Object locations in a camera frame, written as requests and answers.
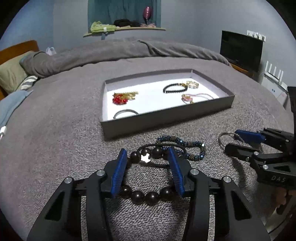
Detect blue beaded bracelet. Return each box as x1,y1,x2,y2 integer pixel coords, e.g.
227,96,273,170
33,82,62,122
155,135,206,162

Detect silver bangle ring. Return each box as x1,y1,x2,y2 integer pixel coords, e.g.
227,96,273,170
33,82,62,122
218,131,246,151

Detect large dark wooden bead bracelet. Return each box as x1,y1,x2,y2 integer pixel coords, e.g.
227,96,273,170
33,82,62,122
120,146,180,206

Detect black cord bracelet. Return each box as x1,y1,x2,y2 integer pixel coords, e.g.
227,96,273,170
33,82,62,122
113,109,139,120

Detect pink beaded necklace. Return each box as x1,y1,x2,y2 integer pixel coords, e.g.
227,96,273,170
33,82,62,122
181,93,214,105

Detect small dark bead bracelet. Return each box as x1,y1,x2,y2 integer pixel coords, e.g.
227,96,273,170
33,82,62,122
162,82,188,94

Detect red bead gold jewelry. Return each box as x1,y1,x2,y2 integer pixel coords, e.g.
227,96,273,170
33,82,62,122
112,93,128,105

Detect grey jewelry tray box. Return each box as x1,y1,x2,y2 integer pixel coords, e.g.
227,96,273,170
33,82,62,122
100,69,235,139

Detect person's right hand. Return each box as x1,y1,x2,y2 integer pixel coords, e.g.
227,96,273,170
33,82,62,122
275,187,293,215

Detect white router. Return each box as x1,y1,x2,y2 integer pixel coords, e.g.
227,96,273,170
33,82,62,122
260,61,288,105

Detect wooden tv stand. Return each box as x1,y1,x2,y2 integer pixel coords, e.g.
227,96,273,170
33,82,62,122
231,63,253,78

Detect grey bed sheet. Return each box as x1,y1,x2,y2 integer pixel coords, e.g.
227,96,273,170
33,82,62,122
1,57,293,240

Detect gold hair clip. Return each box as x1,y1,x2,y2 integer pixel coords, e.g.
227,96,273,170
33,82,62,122
120,92,138,100

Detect black television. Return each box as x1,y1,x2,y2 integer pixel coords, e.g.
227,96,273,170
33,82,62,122
220,31,263,72

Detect white charger plug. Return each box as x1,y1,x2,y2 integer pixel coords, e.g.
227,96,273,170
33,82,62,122
0,126,6,140

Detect striped pillow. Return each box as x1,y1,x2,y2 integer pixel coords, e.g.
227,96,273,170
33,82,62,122
17,75,39,90

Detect blue blanket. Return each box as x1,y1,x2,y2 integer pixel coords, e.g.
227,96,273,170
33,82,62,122
0,90,33,128

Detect grey duvet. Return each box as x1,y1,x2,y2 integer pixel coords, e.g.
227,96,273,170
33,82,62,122
20,39,230,78

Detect white plastic bag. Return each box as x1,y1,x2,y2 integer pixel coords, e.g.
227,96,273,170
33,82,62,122
46,47,56,56

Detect wooden window sill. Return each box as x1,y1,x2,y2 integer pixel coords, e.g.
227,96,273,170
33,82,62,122
83,27,166,37

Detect olive green pillow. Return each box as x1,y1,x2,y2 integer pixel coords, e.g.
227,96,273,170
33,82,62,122
0,51,33,94

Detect green cloth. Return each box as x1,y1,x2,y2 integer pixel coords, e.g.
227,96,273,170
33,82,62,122
90,21,117,34

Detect black cloth on sill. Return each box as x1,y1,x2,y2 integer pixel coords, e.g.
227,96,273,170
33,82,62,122
113,19,141,28

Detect teal curtain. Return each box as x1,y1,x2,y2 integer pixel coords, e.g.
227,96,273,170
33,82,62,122
88,0,161,28

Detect wooden headboard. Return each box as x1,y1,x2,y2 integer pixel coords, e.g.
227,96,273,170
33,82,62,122
1,40,39,100

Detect white wall switches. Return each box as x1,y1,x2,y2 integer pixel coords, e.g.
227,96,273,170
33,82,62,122
247,30,266,42

